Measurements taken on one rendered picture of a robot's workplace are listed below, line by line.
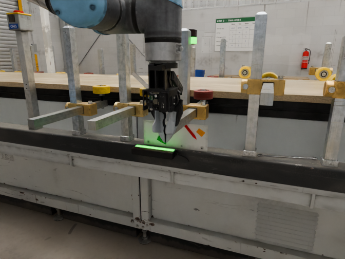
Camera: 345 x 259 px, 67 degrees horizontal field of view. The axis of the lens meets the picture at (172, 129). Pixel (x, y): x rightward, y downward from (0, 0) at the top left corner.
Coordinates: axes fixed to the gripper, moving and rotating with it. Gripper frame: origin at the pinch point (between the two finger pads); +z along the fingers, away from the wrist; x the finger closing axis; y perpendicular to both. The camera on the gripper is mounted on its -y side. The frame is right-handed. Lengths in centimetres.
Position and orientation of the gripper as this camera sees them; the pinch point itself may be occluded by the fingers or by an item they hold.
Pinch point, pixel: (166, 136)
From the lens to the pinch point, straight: 71.8
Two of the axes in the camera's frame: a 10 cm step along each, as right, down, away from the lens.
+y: -3.5, 2.5, -9.0
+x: 9.4, 1.0, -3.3
